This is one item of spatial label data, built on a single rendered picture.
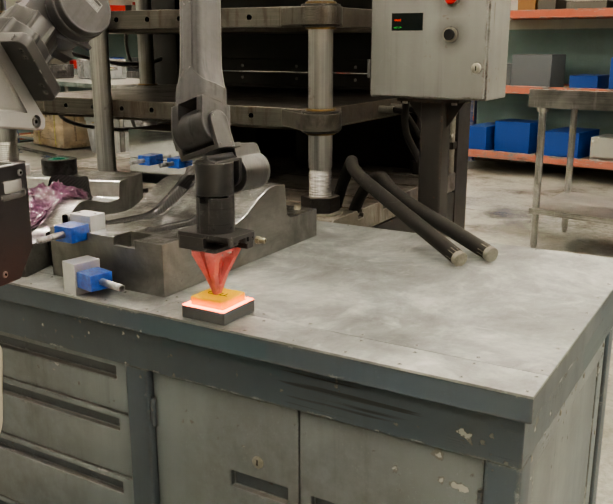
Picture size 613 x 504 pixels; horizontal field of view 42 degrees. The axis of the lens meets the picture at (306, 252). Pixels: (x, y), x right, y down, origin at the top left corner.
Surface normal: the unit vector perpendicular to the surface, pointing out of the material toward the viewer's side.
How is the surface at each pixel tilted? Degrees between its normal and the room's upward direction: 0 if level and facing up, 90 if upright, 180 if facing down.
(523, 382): 0
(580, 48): 90
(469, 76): 90
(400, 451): 90
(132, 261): 90
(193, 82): 70
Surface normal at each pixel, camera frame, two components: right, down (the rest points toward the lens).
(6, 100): 0.94, 0.08
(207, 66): 0.73, -0.32
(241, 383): -0.51, 0.22
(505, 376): 0.00, -0.97
